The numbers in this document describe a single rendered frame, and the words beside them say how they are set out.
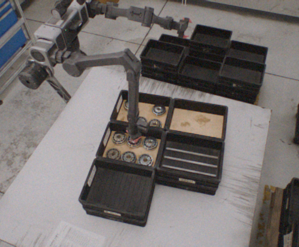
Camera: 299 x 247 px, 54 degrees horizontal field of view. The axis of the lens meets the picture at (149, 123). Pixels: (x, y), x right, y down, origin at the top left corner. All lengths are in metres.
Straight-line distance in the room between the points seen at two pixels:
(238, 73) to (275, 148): 0.84
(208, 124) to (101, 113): 0.86
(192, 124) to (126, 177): 0.62
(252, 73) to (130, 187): 1.78
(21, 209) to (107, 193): 0.60
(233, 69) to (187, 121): 1.09
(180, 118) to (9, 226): 1.34
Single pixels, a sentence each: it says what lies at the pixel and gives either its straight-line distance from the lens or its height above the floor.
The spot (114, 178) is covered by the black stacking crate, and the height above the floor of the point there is 0.83.
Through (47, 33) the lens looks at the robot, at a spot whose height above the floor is 1.53.
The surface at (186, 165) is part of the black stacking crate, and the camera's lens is 1.96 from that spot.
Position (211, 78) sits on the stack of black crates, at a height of 0.38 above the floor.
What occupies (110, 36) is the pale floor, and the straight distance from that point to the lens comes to 4.28.
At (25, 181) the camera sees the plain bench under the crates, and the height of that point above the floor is 0.70.
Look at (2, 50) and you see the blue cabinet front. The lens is 3.69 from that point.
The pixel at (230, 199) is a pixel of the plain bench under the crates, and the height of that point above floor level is 0.70.
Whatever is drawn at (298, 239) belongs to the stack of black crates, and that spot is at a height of 0.59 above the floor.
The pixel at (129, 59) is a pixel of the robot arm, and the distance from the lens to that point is 1.51.
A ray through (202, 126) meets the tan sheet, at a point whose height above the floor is 0.83.
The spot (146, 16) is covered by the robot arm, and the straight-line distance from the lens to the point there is 1.74.
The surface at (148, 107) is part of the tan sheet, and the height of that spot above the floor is 0.83.
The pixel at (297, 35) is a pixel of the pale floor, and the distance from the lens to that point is 4.62.
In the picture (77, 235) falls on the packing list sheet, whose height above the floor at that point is 0.70.
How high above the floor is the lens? 2.55
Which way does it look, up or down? 54 degrees down
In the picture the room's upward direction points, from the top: 3 degrees counter-clockwise
